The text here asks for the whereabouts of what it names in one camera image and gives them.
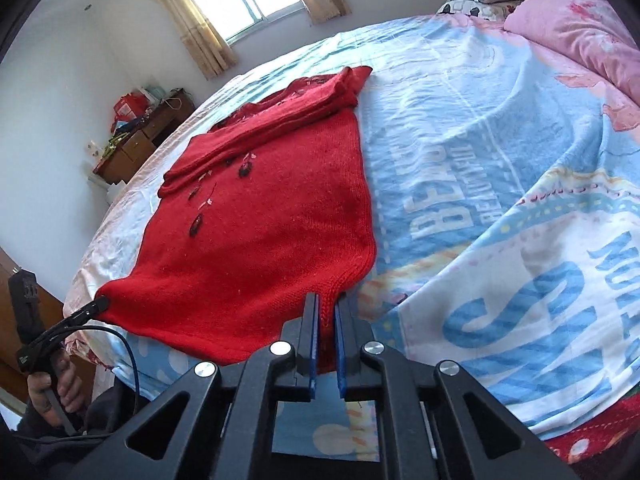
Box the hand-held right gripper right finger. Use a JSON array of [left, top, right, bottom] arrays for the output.
[[334, 300, 581, 480]]

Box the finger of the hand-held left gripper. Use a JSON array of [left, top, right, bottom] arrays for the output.
[[62, 296, 111, 333]]

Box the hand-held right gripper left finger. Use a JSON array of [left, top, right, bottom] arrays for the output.
[[65, 292, 321, 480]]

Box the red knitted sweater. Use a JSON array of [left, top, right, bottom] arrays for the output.
[[95, 66, 378, 375]]

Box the person's left forearm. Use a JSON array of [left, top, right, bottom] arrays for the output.
[[0, 390, 146, 480]]

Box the person's left hand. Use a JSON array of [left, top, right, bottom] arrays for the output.
[[25, 352, 88, 428]]

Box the brown wooden door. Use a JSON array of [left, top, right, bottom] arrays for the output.
[[0, 247, 68, 406]]

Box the yellow green cloth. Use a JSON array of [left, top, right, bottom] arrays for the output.
[[102, 132, 131, 158]]

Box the brown wooden desk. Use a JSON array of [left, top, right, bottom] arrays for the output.
[[92, 89, 197, 186]]

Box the red bag on desk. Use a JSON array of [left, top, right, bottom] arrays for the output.
[[113, 91, 151, 121]]

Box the bed with printed sheet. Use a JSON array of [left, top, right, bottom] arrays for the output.
[[62, 15, 640, 461]]

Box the red patterned bed sheet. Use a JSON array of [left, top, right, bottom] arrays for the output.
[[62, 332, 640, 466]]

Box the pink floral quilt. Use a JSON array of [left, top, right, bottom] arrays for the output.
[[505, 0, 640, 96]]

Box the black cable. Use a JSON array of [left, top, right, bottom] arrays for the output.
[[50, 325, 141, 443]]

